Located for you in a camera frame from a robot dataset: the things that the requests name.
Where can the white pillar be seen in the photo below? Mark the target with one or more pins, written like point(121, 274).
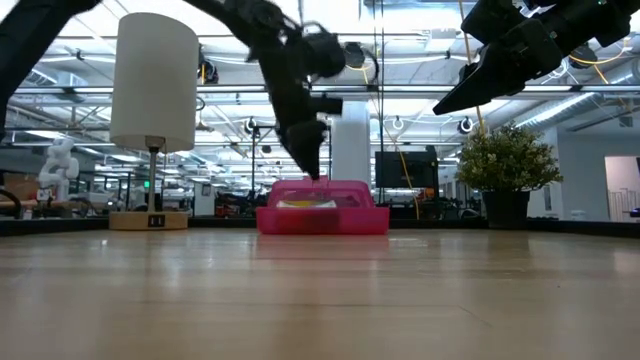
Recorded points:
point(351, 145)

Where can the black metal stand frame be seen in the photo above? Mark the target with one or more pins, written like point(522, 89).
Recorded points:
point(253, 160)

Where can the pink translucent pencil case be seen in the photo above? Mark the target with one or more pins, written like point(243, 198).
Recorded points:
point(325, 222)

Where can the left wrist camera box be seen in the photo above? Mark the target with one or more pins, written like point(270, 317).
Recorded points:
point(325, 55)

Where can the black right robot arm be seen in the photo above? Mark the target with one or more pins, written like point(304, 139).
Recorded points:
point(600, 25)

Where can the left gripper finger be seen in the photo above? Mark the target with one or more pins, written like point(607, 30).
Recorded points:
point(302, 147)
point(321, 145)

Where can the white shade wooden lamp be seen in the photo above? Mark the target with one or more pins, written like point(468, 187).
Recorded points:
point(152, 80)

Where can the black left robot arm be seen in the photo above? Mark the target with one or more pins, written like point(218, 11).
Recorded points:
point(30, 40)

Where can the potted green plant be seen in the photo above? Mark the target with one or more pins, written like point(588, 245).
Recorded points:
point(507, 160)

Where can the white robot figure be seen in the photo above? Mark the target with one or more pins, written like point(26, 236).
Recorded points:
point(59, 167)

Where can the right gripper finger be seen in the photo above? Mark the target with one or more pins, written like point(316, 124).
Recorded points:
point(470, 95)
point(474, 71)

